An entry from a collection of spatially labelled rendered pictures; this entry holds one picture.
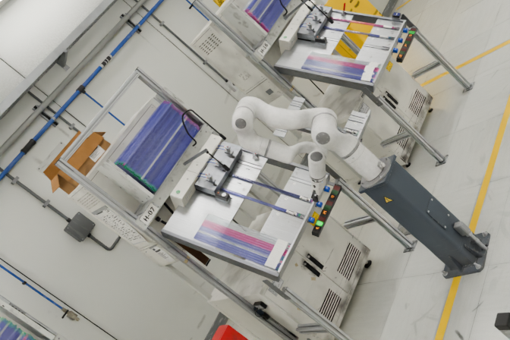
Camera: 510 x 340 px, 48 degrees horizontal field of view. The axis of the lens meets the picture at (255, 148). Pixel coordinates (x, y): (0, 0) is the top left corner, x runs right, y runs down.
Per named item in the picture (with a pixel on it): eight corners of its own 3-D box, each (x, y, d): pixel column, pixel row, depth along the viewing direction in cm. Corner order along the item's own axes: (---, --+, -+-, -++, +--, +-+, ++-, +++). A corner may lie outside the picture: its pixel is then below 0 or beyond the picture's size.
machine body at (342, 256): (377, 255, 369) (309, 196, 354) (338, 354, 332) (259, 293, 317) (316, 267, 422) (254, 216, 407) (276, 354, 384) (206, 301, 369)
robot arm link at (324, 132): (360, 136, 283) (325, 104, 277) (359, 155, 267) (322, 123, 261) (341, 150, 289) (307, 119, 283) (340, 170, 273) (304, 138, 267)
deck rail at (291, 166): (329, 180, 331) (329, 173, 326) (328, 182, 330) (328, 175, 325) (222, 146, 357) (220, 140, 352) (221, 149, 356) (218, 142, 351)
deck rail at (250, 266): (280, 279, 294) (279, 273, 290) (278, 282, 293) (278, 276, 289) (165, 234, 321) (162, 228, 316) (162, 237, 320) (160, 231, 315)
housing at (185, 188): (226, 151, 355) (223, 136, 345) (187, 213, 329) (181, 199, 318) (215, 148, 358) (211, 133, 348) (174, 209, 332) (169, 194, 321)
